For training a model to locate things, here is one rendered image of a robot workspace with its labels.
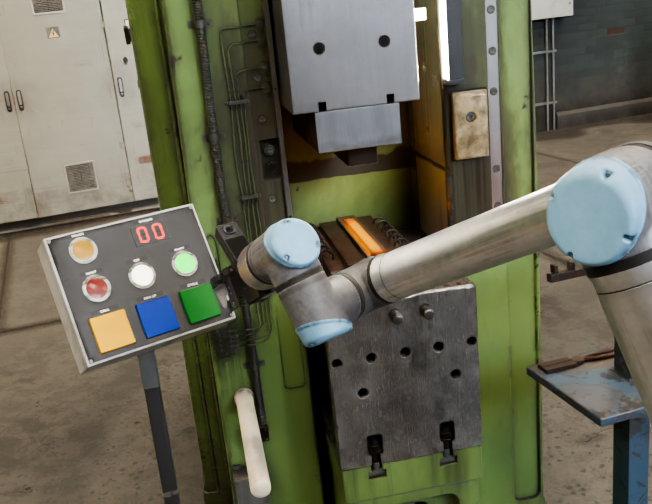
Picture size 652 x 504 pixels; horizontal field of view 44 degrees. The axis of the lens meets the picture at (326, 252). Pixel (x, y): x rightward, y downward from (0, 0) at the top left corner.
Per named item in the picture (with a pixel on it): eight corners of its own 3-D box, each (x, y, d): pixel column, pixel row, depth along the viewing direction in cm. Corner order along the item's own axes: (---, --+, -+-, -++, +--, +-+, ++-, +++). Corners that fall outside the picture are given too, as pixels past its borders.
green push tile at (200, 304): (222, 314, 176) (210, 282, 177) (191, 324, 172) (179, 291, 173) (219, 316, 177) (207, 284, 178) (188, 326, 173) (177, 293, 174)
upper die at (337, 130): (402, 143, 189) (399, 102, 186) (318, 153, 186) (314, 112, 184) (362, 121, 229) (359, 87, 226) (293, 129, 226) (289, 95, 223)
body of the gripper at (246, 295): (227, 314, 156) (250, 298, 146) (212, 272, 157) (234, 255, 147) (261, 302, 160) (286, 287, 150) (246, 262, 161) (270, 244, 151)
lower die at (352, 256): (411, 284, 200) (409, 252, 197) (333, 297, 197) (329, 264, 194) (372, 240, 239) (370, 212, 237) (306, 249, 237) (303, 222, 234)
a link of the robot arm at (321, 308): (373, 319, 139) (340, 255, 140) (329, 343, 131) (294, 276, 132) (339, 335, 146) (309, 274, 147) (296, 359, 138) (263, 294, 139)
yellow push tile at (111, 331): (136, 342, 165) (124, 308, 166) (101, 353, 161) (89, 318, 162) (134, 343, 167) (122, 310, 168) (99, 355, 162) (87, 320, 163)
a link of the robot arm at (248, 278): (238, 243, 143) (284, 230, 148) (228, 251, 147) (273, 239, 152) (255, 290, 142) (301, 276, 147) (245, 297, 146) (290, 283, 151)
